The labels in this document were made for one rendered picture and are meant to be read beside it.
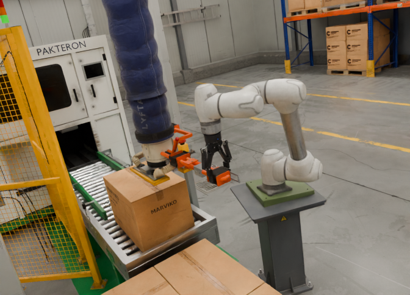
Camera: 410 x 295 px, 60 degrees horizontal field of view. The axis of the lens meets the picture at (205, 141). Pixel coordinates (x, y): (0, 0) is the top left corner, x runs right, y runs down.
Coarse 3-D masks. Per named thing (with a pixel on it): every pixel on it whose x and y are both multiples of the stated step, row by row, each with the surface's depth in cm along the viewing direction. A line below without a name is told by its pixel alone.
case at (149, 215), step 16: (112, 176) 268; (128, 176) 262; (176, 176) 248; (112, 192) 258; (128, 192) 236; (144, 192) 232; (160, 192) 232; (176, 192) 238; (112, 208) 277; (128, 208) 233; (144, 208) 227; (160, 208) 234; (176, 208) 241; (128, 224) 247; (144, 224) 230; (160, 224) 236; (176, 224) 243; (192, 224) 250; (144, 240) 232; (160, 240) 239
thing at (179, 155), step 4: (176, 152) 192; (180, 152) 193; (184, 152) 193; (188, 152) 189; (168, 156) 189; (172, 156) 190; (176, 156) 189; (180, 156) 185; (184, 156) 186; (188, 156) 187; (172, 160) 187; (176, 160) 184; (184, 160) 187; (172, 164) 188; (176, 164) 186; (180, 164) 186
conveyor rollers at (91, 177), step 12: (84, 168) 417; (96, 168) 407; (108, 168) 405; (84, 180) 383; (96, 180) 373; (96, 192) 346; (108, 204) 316; (96, 216) 302; (108, 216) 298; (108, 228) 281; (120, 228) 277; (120, 240) 259; (132, 252) 245
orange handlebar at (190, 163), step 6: (180, 132) 236; (186, 132) 229; (180, 138) 221; (186, 138) 224; (168, 150) 203; (180, 162) 184; (186, 162) 180; (192, 162) 178; (198, 162) 178; (192, 168) 175; (210, 168) 169; (204, 174) 167; (228, 174) 159; (222, 180) 156
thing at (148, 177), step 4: (144, 164) 214; (132, 168) 218; (136, 168) 216; (136, 172) 212; (140, 172) 210; (144, 172) 208; (148, 172) 206; (152, 172) 201; (140, 176) 207; (144, 176) 204; (148, 176) 201; (152, 176) 201; (164, 176) 199; (168, 176) 198; (148, 180) 198; (152, 180) 196; (156, 180) 195; (160, 180) 195; (164, 180) 196; (152, 184) 196; (156, 184) 194
